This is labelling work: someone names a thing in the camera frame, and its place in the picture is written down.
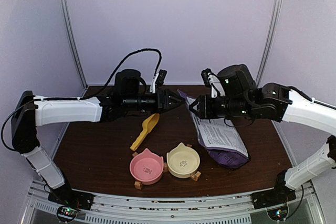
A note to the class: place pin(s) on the pink cat-shaped bowl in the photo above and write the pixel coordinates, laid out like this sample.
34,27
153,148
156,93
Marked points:
147,167

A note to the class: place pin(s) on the cream cat-shaped bowl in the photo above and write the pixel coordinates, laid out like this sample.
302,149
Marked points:
182,161

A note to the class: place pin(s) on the right aluminium frame post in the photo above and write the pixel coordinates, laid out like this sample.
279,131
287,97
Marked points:
276,9

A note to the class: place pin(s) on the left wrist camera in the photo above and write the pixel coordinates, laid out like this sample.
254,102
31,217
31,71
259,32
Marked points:
158,81

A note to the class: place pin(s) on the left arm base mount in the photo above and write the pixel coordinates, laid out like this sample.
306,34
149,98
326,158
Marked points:
65,195

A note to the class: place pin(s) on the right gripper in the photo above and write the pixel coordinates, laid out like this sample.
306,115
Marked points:
205,112

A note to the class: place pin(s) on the aluminium frame post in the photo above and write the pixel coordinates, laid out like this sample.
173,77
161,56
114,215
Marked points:
276,9
72,43

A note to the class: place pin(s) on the wooden bowl stand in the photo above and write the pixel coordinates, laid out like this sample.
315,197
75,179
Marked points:
138,185

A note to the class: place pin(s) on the left aluminium frame post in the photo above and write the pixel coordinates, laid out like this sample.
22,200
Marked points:
72,43

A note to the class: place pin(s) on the purple pet food bag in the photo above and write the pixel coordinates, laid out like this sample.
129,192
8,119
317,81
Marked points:
222,142

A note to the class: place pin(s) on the yellow plastic scoop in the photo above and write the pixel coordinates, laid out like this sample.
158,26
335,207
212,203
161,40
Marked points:
147,126

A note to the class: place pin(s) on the front aluminium rail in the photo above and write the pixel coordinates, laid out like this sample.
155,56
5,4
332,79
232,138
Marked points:
234,208

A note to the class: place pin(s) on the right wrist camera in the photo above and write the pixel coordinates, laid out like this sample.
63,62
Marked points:
211,81

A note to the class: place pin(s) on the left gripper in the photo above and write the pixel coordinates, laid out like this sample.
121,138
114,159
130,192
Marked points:
164,100

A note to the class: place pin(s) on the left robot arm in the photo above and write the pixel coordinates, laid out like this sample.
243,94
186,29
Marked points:
33,111

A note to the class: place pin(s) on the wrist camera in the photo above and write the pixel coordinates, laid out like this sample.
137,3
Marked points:
211,81
158,81

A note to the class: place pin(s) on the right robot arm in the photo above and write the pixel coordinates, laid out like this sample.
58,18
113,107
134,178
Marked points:
234,94

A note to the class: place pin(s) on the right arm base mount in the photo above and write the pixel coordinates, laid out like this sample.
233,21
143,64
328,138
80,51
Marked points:
280,194

